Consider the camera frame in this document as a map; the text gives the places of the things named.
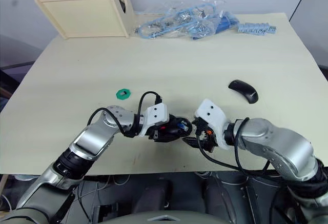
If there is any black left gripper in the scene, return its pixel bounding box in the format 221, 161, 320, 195
148, 114, 187, 144

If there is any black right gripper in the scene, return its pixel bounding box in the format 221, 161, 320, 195
183, 117, 219, 153

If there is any black mouse base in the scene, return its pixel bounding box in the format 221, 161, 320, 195
159, 117, 194, 140

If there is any green round receiver holder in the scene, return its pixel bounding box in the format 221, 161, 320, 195
115, 88, 132, 101

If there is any dark rounded housing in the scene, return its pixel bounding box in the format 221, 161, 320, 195
133, 179, 172, 211
202, 175, 238, 211

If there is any grey robot torso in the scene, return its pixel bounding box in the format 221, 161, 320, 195
99, 210, 231, 224

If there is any clear bag of blue parts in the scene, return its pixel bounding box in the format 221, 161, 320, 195
132, 0, 238, 40

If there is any dark blue part bundle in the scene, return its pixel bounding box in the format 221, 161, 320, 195
214, 13, 239, 34

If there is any light blue connector strip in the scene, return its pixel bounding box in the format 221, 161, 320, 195
237, 23, 278, 36

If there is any large pale wooden rack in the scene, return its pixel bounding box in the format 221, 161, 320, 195
33, 0, 130, 40

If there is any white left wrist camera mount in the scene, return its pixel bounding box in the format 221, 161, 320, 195
140, 103, 170, 135

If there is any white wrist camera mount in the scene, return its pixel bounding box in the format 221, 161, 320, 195
194, 98, 230, 149
140, 103, 170, 135

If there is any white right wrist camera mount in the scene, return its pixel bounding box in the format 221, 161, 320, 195
194, 98, 230, 149

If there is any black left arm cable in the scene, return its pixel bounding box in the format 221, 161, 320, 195
87, 91, 162, 138

